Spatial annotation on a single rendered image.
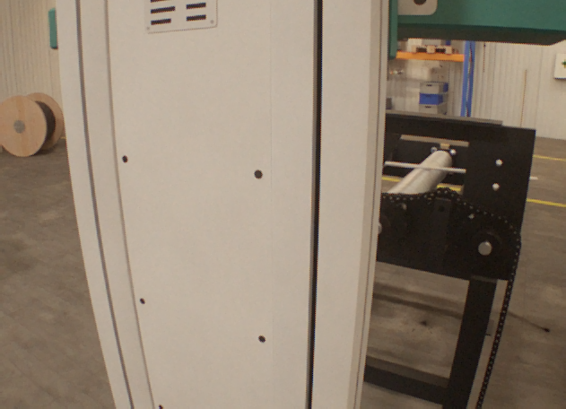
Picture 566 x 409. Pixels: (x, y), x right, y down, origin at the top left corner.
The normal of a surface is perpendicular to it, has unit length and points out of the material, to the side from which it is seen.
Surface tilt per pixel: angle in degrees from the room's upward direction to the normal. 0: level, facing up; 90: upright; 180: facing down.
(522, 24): 90
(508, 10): 90
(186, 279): 90
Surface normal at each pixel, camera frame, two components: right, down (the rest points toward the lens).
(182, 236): -0.43, 0.27
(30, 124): -0.03, 0.29
